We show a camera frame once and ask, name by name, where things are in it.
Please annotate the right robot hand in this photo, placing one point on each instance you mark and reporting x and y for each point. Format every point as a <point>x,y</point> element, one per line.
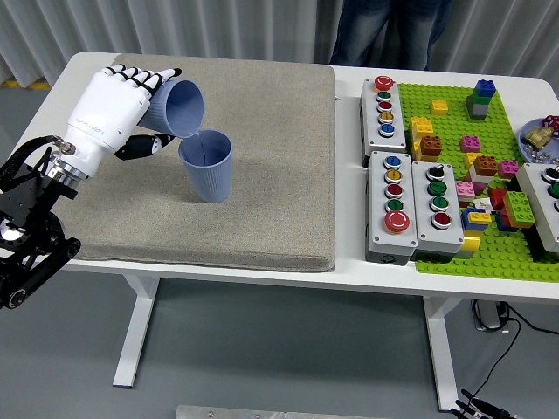
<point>480,410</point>

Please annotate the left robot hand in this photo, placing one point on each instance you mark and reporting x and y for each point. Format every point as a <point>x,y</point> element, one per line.
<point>109,113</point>

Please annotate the blue ribbed plastic cup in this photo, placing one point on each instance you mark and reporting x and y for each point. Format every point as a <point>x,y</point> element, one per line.
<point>209,183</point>
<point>183,109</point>

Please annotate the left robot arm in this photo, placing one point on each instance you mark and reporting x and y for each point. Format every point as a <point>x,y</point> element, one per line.
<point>30,201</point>

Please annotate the white table leg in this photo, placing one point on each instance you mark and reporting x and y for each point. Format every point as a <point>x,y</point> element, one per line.
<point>441,349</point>
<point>135,327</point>

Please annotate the power adapter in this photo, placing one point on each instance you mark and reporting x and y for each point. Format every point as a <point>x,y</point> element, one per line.
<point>487,316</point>

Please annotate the white curtain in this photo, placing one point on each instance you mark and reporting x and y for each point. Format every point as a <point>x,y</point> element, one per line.
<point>218,26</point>

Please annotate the grey-brown fabric mat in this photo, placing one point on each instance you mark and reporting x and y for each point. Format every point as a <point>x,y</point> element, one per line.
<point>262,174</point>

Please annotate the yellow round brick stack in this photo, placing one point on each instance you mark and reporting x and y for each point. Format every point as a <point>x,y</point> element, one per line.
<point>469,242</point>

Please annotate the grey box, black knob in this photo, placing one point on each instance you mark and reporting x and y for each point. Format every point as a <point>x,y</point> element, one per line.
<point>436,240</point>

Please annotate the blue and yellow brick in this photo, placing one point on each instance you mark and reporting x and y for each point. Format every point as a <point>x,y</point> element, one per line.
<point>474,220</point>

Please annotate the green brick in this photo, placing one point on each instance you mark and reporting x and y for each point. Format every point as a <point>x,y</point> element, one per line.
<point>519,207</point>

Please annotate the red brick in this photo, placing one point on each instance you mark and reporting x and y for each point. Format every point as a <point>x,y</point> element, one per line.
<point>497,198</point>

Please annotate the pink brick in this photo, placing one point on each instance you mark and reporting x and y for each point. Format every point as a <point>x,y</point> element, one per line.
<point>464,190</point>
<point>508,169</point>
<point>470,144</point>

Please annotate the grey button box, black base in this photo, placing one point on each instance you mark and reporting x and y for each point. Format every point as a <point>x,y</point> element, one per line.
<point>541,196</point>

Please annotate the grey box, large red mushroom button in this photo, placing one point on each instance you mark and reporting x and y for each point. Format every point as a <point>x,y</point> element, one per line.
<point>377,196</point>

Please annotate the brown brick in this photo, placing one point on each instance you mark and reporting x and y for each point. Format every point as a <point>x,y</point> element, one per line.
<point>431,146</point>
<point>485,166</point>

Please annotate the person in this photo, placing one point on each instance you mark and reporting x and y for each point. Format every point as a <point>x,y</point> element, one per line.
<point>371,30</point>

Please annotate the brass fitting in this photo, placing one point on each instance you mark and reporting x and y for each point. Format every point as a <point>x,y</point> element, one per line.
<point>538,136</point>

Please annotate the grey box, round red top button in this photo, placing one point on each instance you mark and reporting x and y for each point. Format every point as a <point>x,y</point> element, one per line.
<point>395,142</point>

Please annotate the blue plate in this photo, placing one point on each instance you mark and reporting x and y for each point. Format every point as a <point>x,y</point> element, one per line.
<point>527,130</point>

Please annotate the small yellow brick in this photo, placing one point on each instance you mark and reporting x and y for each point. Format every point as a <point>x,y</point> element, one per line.
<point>439,107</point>

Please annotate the blue green grey brick tower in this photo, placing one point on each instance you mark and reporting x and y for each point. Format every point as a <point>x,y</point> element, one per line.
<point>480,105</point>

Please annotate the green brick baseplate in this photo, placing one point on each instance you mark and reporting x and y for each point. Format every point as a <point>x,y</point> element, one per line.
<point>454,94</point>

